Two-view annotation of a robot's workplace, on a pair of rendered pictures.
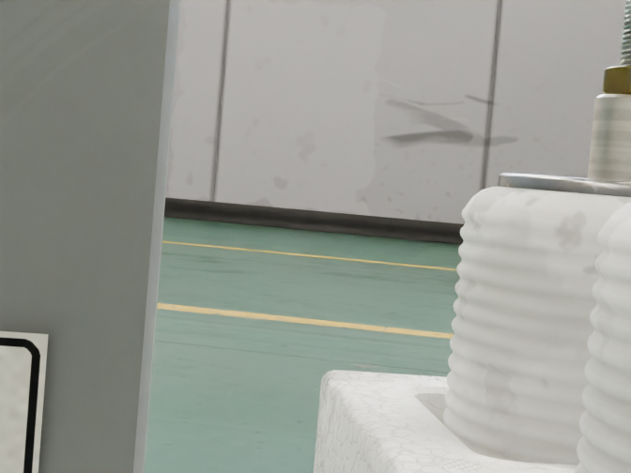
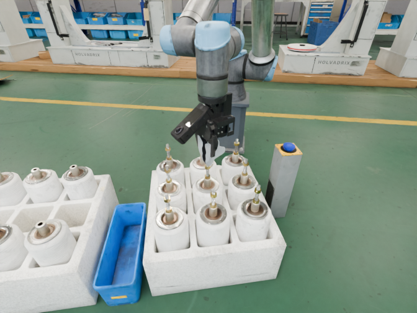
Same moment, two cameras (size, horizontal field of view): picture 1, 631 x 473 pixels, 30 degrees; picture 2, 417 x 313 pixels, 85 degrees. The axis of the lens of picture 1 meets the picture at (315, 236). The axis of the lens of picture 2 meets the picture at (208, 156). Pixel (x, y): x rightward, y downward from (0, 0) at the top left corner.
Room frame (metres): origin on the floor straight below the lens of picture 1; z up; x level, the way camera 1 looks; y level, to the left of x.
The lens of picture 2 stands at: (0.80, -0.23, 0.74)
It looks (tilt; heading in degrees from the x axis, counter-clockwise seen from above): 35 degrees down; 179
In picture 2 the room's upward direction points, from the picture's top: straight up
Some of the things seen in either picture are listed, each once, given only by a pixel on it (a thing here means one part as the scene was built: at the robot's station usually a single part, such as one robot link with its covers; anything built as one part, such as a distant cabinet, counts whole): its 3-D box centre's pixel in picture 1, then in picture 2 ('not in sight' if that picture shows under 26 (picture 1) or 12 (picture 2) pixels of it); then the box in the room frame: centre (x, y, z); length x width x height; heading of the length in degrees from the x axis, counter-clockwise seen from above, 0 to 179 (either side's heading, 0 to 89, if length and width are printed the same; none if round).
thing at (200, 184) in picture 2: not in sight; (207, 184); (0.26, -0.22, 0.25); 0.08 x 0.08 x 0.01
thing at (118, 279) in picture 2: not in sight; (127, 249); (0.35, -0.49, 0.06); 0.30 x 0.11 x 0.12; 6
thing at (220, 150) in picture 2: not in sight; (216, 153); (0.26, -0.20, 0.38); 0.06 x 0.03 x 0.09; 124
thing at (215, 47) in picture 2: not in sight; (213, 50); (0.25, -0.21, 0.64); 0.09 x 0.08 x 0.11; 157
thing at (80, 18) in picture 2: not in sight; (83, 18); (-5.21, -2.97, 0.36); 0.50 x 0.38 x 0.21; 171
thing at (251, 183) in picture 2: not in sight; (243, 181); (0.24, -0.11, 0.25); 0.08 x 0.08 x 0.01
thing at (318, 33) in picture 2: not in sight; (322, 33); (-4.07, 1.98, 0.18); 0.50 x 0.41 x 0.37; 176
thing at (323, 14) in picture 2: not in sight; (315, 18); (-5.10, 2.22, 0.34); 0.59 x 0.47 x 0.69; 171
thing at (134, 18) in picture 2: not in sight; (138, 18); (-5.01, -1.68, 0.36); 0.50 x 0.38 x 0.21; 170
